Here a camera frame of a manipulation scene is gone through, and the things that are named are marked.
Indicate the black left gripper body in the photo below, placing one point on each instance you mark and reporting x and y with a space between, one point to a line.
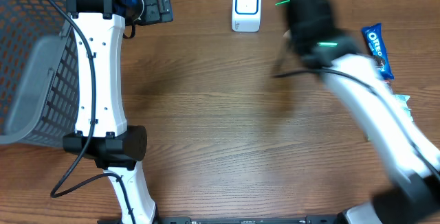
152 11

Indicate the blue Oreo cookie pack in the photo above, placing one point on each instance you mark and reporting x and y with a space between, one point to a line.
375 42

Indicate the teal white snack packet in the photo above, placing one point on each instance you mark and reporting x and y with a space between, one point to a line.
403 102

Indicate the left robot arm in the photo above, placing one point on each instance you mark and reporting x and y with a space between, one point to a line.
101 131

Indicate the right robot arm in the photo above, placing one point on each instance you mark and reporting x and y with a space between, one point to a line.
410 159

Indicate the white barcode scanner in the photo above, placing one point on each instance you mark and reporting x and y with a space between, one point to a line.
246 15

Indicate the grey plastic mesh basket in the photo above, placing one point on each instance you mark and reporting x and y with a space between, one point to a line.
39 73

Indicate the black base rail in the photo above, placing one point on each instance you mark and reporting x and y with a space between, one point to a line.
312 219

